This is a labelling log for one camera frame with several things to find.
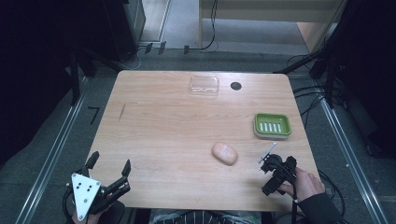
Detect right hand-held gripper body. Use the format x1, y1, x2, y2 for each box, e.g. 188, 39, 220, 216
257, 142, 298, 194

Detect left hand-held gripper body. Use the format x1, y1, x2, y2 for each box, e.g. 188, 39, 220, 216
64, 169, 132, 222

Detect green soap dish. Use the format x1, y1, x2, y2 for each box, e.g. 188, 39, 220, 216
252, 112, 292, 140

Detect pink soap bar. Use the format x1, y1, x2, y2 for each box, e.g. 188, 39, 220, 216
211, 142, 239, 167

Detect person's left hand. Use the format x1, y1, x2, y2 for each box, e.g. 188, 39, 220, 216
72, 208, 106, 224

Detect person's right hand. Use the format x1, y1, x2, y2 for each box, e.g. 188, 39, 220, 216
277, 166, 326, 203

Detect person's striped clothing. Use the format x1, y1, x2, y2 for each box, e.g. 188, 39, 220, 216
148, 210, 262, 224

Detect black metal stand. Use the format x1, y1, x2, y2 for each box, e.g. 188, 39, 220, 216
273, 36, 339, 110
66, 46, 125, 106

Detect clear plastic container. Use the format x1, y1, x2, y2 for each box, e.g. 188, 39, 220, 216
189, 75, 220, 97

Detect dark cabinet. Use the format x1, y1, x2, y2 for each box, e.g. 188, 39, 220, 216
102, 0, 148, 62

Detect light wooden furniture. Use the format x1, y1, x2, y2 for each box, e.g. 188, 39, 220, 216
198, 0, 348, 54

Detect left hand-held gripper cable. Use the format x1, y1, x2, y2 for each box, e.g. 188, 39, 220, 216
61, 184, 76, 222

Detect hand-held gripper cable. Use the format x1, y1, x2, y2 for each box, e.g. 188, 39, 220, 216
61, 184, 76, 222
270, 161, 299, 224

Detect right hand-held gripper cable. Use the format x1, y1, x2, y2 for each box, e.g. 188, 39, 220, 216
270, 161, 299, 224

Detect aluminium floor rail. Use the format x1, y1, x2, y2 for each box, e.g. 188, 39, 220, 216
14, 76, 90, 224
318, 97, 390, 224

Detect bundle of black floor cables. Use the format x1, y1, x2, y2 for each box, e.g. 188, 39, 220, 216
286, 52, 347, 130

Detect black hanging cable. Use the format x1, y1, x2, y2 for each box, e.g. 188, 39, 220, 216
188, 0, 219, 52

